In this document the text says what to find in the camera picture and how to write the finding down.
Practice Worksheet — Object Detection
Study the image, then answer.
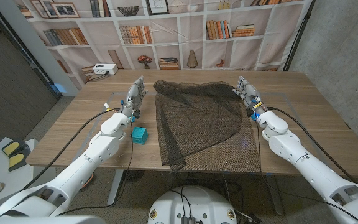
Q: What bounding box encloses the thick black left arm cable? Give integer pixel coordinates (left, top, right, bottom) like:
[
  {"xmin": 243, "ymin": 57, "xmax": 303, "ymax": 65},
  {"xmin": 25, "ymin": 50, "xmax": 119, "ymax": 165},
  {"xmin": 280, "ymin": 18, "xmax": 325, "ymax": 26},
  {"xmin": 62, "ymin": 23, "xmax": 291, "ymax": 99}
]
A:
[{"xmin": 20, "ymin": 108, "xmax": 121, "ymax": 191}]

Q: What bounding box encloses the teal cube block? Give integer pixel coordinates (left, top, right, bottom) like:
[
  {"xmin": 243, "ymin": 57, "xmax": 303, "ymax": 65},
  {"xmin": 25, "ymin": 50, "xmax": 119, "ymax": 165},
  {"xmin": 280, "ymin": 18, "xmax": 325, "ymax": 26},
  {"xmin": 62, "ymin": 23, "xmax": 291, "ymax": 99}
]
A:
[{"xmin": 131, "ymin": 126, "xmax": 149, "ymax": 146}]

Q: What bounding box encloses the white power strip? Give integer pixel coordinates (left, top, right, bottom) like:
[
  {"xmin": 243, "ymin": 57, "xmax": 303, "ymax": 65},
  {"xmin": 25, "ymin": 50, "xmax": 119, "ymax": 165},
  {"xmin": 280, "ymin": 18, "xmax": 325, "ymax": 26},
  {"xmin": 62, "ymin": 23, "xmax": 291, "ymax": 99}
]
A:
[{"xmin": 92, "ymin": 63, "xmax": 119, "ymax": 76}]

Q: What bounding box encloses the white table leg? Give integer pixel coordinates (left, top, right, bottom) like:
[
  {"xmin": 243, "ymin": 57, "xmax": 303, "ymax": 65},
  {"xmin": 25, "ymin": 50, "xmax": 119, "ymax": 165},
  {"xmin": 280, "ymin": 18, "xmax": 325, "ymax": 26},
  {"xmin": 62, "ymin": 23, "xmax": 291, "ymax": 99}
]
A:
[{"xmin": 107, "ymin": 169, "xmax": 126, "ymax": 207}]

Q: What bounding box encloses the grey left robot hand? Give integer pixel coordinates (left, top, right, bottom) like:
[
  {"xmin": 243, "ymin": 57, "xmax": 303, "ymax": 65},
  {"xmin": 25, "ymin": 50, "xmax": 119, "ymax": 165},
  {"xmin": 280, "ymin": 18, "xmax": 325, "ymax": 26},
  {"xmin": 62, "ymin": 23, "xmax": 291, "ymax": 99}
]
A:
[{"xmin": 120, "ymin": 75, "xmax": 149, "ymax": 118}]

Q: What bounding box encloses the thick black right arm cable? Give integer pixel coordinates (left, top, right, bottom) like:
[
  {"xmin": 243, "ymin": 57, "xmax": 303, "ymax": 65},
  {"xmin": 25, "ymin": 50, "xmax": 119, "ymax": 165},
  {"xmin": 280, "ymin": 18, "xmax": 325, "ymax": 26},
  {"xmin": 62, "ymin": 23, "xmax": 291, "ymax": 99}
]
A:
[{"xmin": 267, "ymin": 106, "xmax": 358, "ymax": 184}]

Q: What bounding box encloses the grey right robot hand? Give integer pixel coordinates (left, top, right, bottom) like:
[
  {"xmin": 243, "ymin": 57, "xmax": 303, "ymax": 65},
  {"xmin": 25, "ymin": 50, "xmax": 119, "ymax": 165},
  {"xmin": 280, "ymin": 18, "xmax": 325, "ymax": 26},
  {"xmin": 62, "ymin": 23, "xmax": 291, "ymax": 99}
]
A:
[{"xmin": 232, "ymin": 76, "xmax": 269, "ymax": 118}]

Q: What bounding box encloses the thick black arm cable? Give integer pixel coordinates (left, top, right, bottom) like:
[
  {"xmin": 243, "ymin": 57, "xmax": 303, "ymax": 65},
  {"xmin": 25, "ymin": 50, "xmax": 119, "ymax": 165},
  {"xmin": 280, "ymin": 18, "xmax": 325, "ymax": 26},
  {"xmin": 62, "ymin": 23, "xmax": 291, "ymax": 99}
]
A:
[
  {"xmin": 20, "ymin": 108, "xmax": 121, "ymax": 191},
  {"xmin": 267, "ymin": 106, "xmax": 358, "ymax": 184}
]

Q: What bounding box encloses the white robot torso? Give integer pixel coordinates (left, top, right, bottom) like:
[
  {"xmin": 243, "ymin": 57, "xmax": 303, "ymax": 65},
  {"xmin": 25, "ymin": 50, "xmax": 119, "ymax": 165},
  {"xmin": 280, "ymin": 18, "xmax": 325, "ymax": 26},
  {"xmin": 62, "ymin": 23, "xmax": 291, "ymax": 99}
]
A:
[{"xmin": 147, "ymin": 185, "xmax": 238, "ymax": 224}]

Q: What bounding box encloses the printed bookshelf backdrop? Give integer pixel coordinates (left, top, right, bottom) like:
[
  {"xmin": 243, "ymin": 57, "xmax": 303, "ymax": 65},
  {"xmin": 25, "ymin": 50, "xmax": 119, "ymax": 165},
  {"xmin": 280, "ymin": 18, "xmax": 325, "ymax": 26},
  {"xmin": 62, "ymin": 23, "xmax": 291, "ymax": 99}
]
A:
[{"xmin": 12, "ymin": 0, "xmax": 315, "ymax": 91}]

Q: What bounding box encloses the black backdrop stand pole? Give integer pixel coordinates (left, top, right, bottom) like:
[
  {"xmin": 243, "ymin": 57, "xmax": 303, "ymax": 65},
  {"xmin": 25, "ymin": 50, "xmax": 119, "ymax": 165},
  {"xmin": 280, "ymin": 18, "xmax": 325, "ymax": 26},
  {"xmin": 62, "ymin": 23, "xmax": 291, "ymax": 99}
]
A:
[{"xmin": 283, "ymin": 0, "xmax": 317, "ymax": 72}]

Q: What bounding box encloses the black mesh netting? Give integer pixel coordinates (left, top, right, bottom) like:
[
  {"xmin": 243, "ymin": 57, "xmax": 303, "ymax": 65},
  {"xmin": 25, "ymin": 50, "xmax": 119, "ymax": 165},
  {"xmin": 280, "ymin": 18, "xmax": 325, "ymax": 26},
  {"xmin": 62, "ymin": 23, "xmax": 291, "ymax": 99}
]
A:
[{"xmin": 152, "ymin": 79, "xmax": 260, "ymax": 172}]

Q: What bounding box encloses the grey table leg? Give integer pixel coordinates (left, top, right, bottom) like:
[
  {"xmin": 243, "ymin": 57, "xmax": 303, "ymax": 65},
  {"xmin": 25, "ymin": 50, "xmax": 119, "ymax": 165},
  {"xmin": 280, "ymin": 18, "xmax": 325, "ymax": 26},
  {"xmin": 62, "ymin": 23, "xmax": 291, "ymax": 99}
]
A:
[{"xmin": 265, "ymin": 174, "xmax": 285, "ymax": 216}]

